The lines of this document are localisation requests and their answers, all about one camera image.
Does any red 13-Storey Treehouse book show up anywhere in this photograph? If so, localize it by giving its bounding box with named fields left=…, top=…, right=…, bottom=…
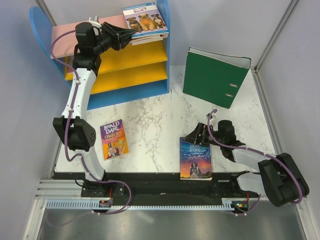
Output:
left=130, top=36, right=164, bottom=46

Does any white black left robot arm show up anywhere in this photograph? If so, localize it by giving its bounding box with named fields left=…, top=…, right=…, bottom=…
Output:
left=53, top=21, right=135, bottom=197

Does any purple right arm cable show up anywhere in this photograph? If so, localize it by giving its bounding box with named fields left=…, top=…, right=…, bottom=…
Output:
left=206, top=109, right=307, bottom=217

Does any blue yellow pink bookshelf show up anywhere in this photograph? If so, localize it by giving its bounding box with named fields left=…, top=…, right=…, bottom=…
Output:
left=29, top=6, right=170, bottom=110

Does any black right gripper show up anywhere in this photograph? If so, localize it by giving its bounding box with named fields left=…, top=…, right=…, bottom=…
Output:
left=181, top=122, right=224, bottom=148

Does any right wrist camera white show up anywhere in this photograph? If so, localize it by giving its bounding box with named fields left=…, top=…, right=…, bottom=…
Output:
left=206, top=113, right=218, bottom=126

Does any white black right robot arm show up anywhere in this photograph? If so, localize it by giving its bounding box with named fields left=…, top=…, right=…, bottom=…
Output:
left=183, top=120, right=310, bottom=207

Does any light blue cable duct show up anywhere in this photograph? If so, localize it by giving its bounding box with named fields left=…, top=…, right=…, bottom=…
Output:
left=46, top=199, right=234, bottom=211

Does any dogs Bark picture book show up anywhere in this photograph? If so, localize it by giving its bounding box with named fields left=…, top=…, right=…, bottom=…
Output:
left=122, top=2, right=169, bottom=39

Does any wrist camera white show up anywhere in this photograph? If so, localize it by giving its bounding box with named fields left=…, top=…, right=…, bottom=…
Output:
left=206, top=113, right=218, bottom=126
left=88, top=15, right=102, bottom=28

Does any Jane Eyre blue book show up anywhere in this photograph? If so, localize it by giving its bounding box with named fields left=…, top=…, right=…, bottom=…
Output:
left=179, top=137, right=213, bottom=181

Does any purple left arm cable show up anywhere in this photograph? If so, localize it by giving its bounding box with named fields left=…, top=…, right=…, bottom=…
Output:
left=46, top=27, right=133, bottom=228

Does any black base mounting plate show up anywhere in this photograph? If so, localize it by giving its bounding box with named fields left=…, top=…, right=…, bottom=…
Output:
left=53, top=171, right=258, bottom=207

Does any Roald Dahl Charlie book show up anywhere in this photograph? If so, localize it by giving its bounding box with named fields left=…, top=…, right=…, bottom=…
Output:
left=100, top=119, right=129, bottom=161

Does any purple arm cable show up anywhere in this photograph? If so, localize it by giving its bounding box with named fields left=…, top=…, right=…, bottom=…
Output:
left=206, top=109, right=307, bottom=217
left=46, top=27, right=133, bottom=228

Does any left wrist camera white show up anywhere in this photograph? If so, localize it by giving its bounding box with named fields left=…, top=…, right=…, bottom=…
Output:
left=88, top=15, right=102, bottom=28

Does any aluminium frame rail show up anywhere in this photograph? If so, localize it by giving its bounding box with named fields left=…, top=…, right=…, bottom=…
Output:
left=253, top=0, right=301, bottom=73

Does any green lever arch file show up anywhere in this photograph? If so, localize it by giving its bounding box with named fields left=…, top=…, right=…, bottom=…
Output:
left=182, top=47, right=251, bottom=109

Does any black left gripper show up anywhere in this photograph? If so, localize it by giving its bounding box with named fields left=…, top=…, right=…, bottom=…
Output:
left=92, top=22, right=136, bottom=55

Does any Othello orange book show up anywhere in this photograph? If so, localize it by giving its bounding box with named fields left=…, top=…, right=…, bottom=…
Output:
left=130, top=33, right=169, bottom=43

